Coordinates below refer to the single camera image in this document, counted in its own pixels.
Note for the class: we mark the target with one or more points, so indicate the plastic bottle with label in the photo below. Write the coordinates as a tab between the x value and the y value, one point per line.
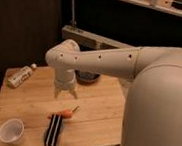
21	75

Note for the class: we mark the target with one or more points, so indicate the orange toy carrot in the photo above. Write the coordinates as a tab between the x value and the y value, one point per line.
67	113

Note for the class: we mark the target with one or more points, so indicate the black white striped eraser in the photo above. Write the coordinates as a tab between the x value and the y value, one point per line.
54	130

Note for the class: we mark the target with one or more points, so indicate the grey metal shelf rack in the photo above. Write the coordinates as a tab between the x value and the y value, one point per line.
123	23

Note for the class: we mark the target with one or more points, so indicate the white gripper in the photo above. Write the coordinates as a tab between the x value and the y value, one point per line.
65	80

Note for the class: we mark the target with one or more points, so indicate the black round bowl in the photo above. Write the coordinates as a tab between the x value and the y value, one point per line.
86	77

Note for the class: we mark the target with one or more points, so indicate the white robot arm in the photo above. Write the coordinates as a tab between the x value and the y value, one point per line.
153	107

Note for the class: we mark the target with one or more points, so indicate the blue sponge cloth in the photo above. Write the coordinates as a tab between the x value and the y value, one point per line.
62	128

